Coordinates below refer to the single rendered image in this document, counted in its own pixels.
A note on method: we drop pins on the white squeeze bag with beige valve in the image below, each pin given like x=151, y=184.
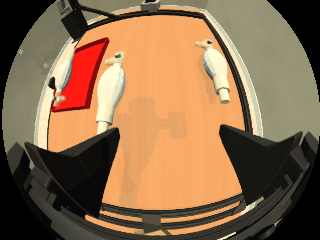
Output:
x=216, y=68

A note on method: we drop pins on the red tray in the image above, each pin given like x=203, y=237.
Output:
x=81, y=78

